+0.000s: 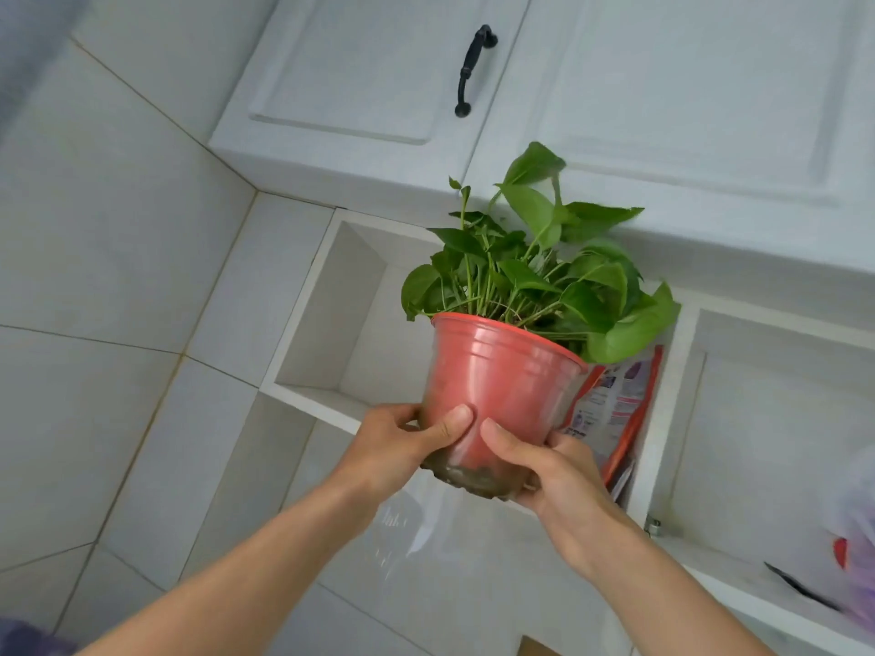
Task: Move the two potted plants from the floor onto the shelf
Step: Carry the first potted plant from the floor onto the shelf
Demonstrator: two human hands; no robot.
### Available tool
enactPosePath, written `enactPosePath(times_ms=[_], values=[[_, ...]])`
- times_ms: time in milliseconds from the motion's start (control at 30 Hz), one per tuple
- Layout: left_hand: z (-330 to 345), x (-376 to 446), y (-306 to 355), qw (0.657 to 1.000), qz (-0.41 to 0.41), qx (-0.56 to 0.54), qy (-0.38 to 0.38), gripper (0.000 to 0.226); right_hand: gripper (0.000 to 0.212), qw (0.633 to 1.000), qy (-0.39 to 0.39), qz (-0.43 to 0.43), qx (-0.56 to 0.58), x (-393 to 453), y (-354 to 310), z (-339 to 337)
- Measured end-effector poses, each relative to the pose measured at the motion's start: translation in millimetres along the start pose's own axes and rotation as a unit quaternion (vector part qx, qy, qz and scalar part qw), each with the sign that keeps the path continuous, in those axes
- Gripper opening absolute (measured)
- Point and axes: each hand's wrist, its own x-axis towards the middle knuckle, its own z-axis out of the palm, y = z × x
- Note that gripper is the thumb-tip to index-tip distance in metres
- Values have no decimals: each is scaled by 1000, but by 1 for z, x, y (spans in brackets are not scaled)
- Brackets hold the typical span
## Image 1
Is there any person's right hand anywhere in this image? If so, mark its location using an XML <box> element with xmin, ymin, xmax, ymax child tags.
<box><xmin>480</xmin><ymin>418</ymin><xmax>641</xmax><ymax>576</ymax></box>

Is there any person's left hand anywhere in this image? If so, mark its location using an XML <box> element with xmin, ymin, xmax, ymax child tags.
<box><xmin>334</xmin><ymin>403</ymin><xmax>475</xmax><ymax>524</ymax></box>

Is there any red plastic flower pot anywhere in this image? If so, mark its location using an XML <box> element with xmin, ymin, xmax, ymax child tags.
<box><xmin>418</xmin><ymin>312</ymin><xmax>589</xmax><ymax>502</ymax></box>

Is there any person's left forearm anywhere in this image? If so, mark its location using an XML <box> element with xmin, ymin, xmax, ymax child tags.
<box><xmin>74</xmin><ymin>471</ymin><xmax>385</xmax><ymax>656</ymax></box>

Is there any person's right forearm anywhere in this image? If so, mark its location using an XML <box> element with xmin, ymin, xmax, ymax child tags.
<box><xmin>573</xmin><ymin>527</ymin><xmax>777</xmax><ymax>656</ymax></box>

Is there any red and white packet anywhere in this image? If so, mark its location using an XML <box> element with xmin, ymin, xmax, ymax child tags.
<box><xmin>562</xmin><ymin>344</ymin><xmax>665</xmax><ymax>502</ymax></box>

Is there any white open shelf unit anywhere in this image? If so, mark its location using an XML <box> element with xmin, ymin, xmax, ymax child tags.
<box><xmin>260</xmin><ymin>206</ymin><xmax>875</xmax><ymax>656</ymax></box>

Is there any green leafy plant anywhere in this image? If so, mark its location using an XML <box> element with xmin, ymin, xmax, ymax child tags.
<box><xmin>401</xmin><ymin>142</ymin><xmax>682</xmax><ymax>366</ymax></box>

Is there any black flat tool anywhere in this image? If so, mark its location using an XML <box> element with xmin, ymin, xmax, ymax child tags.
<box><xmin>763</xmin><ymin>561</ymin><xmax>843</xmax><ymax>614</ymax></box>

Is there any translucent plastic bag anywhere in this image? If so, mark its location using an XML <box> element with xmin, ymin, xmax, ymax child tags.
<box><xmin>820</xmin><ymin>444</ymin><xmax>875</xmax><ymax>632</ymax></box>

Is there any plain white cabinet door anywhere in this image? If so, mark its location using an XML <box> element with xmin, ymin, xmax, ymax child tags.
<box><xmin>465</xmin><ymin>0</ymin><xmax>875</xmax><ymax>277</ymax></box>

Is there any purple clothing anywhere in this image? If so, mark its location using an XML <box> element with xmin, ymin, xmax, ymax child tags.
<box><xmin>0</xmin><ymin>616</ymin><xmax>77</xmax><ymax>656</ymax></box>

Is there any black cabinet door handle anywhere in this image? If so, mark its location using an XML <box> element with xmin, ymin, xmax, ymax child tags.
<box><xmin>454</xmin><ymin>24</ymin><xmax>499</xmax><ymax>119</ymax></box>

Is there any white cabinet door with handle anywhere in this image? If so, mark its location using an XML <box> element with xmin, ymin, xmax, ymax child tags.
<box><xmin>208</xmin><ymin>0</ymin><xmax>535</xmax><ymax>222</ymax></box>

